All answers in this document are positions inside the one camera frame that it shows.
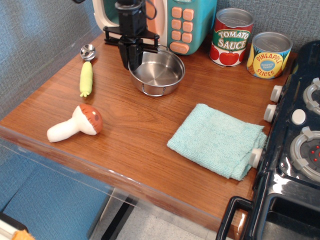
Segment orange fuzzy object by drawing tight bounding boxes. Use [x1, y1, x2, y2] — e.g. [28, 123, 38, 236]
[11, 230, 35, 240]

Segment tomato sauce can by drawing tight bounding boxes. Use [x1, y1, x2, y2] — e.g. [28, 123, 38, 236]
[209, 7, 255, 67]

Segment teal toy microwave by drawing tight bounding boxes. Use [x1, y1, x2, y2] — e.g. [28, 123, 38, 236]
[93, 0, 217, 55]

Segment grey stove knob front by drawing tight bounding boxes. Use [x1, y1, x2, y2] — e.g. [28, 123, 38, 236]
[248, 148, 263, 169]

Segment grey stove knob rear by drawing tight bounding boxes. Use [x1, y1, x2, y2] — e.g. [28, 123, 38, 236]
[270, 85, 283, 103]

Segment scoop with yellow-green handle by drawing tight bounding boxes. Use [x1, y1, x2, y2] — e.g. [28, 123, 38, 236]
[79, 44, 96, 98]

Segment plush mushroom toy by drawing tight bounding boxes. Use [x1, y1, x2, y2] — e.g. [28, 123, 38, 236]
[47, 103, 103, 143]

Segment pineapple slices can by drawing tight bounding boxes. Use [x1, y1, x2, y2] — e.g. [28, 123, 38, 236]
[246, 32, 293, 80]

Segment black toy stove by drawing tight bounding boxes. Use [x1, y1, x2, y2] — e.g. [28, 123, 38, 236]
[216, 40, 320, 240]

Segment grey stove knob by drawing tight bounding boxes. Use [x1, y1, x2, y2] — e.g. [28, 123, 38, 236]
[263, 104, 277, 123]
[270, 85, 283, 103]
[248, 148, 263, 169]

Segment light teal folded cloth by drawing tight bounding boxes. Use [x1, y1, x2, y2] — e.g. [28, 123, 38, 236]
[167, 103, 267, 181]

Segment grey stove knob middle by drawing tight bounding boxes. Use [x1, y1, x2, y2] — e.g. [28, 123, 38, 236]
[263, 104, 277, 123]

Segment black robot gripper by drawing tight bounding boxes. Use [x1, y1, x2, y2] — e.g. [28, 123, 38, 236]
[103, 0, 160, 71]

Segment stainless steel two-handled pan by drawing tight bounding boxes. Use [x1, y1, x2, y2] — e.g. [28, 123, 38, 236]
[128, 49, 186, 97]

